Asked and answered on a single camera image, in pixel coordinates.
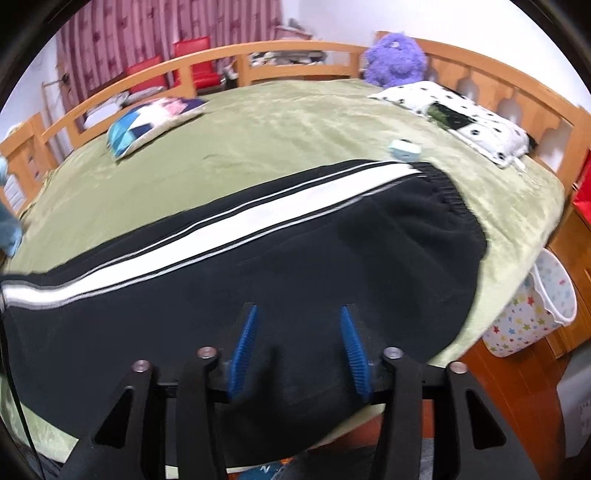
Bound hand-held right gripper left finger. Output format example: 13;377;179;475
60;302;259;480

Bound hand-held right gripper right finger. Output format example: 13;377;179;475
339;304;541;480

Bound black pants with white stripe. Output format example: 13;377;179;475
0;159;490;455

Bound dark blue clothing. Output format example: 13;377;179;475
242;455;384;480

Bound star print laundry basket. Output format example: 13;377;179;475
482;249;578;357

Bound small light blue gadget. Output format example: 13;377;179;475
388;140;422;161

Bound green bed blanket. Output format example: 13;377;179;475
0;78;566;467

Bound white storage box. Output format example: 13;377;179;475
556;369;591;439

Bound geometric patchwork pillow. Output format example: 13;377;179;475
107;97;208;161

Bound white polka dot pillow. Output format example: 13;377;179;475
368;80;531;169

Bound blue elephant plush toy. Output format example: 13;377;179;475
0;157;23;257

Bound white folded bedding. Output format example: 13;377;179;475
85;90;134;127

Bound purple plush toy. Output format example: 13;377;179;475
360;33;428;88

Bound red chair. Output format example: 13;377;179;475
173;38;220;89
126;55;167;93

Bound cluttered pile behind bed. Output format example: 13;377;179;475
252;18;324;66

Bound pink patterned curtain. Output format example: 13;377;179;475
58;0;282;93

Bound wooden bed frame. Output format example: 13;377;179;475
0;31;591;356

